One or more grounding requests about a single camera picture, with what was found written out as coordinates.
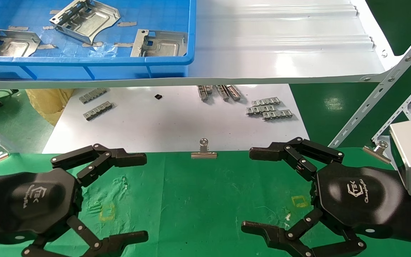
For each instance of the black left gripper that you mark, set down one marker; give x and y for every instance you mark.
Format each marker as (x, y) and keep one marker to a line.
(30, 203)

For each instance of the blue plastic crate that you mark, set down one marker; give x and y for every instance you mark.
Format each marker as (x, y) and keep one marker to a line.
(120, 67)

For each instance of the perforated white angle strut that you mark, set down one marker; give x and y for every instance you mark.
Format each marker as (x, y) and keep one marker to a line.
(405, 107)
(387, 84)

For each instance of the yellow plastic bag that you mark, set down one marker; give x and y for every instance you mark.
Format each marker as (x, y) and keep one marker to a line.
(48, 103)

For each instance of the green cloth mat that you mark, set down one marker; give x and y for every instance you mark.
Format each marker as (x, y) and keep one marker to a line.
(198, 207)

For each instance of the clear plastic film scrap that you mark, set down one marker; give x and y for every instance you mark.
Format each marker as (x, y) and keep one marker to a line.
(105, 50)

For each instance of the stamped metal bracket part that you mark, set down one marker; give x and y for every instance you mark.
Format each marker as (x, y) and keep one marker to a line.
(162, 44)
(87, 18)
(13, 44)

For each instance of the white corrugated shelf board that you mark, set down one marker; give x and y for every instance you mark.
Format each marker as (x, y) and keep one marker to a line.
(280, 46)

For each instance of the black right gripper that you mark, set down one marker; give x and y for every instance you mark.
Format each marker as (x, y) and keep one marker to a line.
(355, 196)

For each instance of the small black part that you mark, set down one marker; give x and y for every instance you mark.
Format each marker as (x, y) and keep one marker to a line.
(158, 96)

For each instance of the white board sheet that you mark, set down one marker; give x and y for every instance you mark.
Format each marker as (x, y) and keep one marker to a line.
(173, 121)

